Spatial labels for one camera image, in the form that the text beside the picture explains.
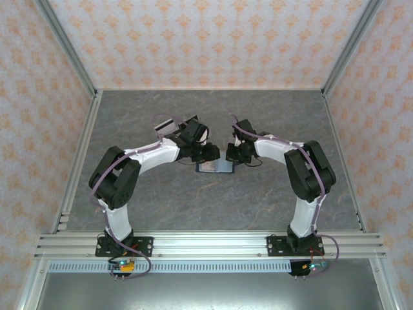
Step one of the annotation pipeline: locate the blue leather card holder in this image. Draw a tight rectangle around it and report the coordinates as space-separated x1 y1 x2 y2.
196 160 235 175

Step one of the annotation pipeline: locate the grey metal sheet panel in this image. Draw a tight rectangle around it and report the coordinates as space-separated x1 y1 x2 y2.
35 273 387 310

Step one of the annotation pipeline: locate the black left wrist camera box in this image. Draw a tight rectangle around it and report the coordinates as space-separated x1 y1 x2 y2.
179 118 210 145

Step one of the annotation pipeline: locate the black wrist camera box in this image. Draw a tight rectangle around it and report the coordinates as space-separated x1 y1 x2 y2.
179 118 210 145
232 118 258 143

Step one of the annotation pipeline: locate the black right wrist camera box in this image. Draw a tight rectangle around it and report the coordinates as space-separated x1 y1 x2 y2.
232 118 258 143

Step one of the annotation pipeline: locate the wide aluminium mounting rail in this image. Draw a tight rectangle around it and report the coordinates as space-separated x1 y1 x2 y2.
34 231 387 260

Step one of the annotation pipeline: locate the aluminium side rail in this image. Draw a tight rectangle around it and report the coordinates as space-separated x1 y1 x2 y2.
321 90 368 234
51 89 105 234

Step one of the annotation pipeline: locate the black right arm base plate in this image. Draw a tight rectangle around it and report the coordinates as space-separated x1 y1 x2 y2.
266 235 325 258

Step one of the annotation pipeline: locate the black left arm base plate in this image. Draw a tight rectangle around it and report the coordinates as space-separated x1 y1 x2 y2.
94 236 154 258

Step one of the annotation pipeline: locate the grey slotted cable duct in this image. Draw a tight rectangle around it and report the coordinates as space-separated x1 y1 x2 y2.
48 260 293 274

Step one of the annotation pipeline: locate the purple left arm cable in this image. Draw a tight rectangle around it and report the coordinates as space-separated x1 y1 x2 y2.
88 112 194 281

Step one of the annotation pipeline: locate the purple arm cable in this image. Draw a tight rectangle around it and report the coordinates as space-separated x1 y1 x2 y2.
230 112 339 278
88 112 194 281

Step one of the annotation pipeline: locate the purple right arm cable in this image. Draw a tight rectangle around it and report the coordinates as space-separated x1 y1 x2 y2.
230 112 339 278

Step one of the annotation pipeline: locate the aluminium frame post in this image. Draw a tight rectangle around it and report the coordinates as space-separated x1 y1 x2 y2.
370 258 404 310
321 0 387 98
34 0 99 98
17 258 49 310

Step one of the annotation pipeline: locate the aluminium lower frame post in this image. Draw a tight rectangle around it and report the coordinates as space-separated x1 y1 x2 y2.
17 258 49 310
370 258 404 310

